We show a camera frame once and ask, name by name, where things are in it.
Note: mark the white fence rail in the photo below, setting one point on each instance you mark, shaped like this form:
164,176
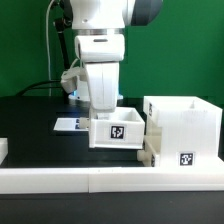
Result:
3,149
94,180

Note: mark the white left fence rail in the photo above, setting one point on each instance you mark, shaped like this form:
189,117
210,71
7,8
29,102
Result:
3,149

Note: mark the white front drawer box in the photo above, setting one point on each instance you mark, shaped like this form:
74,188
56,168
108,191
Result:
151,152

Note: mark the white drawer box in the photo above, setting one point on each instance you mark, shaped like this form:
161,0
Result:
151,152
123,129

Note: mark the marker sheet on table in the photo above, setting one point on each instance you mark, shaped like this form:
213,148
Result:
71,124

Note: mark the white front fence rail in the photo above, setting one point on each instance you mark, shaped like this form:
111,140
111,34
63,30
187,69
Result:
94,180

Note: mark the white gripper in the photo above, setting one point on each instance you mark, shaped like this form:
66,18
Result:
100,55

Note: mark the white drawer cabinet frame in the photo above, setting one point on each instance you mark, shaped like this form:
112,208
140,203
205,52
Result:
189,128

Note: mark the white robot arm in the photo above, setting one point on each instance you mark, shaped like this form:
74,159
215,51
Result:
107,17

